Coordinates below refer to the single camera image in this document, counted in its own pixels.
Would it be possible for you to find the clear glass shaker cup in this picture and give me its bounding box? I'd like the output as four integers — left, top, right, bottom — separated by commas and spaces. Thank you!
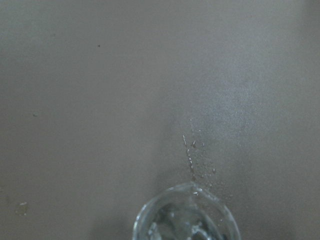
131, 182, 242, 240

